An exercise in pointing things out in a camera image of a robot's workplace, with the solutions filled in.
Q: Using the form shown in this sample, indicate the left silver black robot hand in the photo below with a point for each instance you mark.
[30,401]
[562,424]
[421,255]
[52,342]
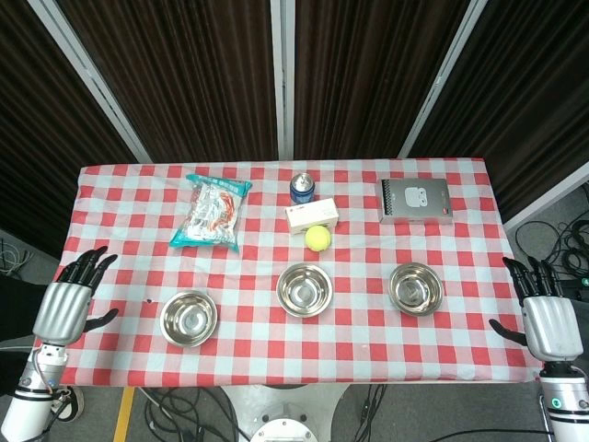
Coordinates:
[62,310]

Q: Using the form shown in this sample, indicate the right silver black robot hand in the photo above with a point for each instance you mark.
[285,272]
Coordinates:
[550,327]

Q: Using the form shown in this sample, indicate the stainless steel bowl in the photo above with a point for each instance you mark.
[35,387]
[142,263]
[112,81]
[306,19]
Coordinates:
[416,289]
[304,291]
[188,320]

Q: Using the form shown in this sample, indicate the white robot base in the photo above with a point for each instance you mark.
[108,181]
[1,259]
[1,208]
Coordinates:
[285,414]

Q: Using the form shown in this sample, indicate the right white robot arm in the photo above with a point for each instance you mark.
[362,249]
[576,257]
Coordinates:
[568,405]

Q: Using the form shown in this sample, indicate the dark brown curtain panel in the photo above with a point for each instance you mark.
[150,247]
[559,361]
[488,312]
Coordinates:
[32,138]
[529,92]
[363,78]
[184,78]

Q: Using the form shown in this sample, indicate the teal snack bag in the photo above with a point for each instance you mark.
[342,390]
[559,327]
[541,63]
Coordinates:
[209,214]

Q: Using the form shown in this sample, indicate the grey earbuds box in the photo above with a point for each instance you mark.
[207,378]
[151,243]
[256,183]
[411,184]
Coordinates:
[414,201]

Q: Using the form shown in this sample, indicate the red white checkered tablecloth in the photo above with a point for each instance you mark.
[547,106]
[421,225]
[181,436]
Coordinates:
[276,350]

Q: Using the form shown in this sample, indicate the yellow tennis ball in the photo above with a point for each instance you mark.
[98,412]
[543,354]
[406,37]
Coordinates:
[318,238]

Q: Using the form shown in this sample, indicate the small white carton box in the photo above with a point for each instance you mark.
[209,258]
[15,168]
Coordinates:
[310,216]

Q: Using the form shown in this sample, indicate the blue drink can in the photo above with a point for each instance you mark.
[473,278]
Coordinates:
[302,191]

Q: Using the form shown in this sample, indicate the white partition frame post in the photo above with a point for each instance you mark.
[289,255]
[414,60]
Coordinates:
[442,78]
[283,78]
[92,78]
[547,202]

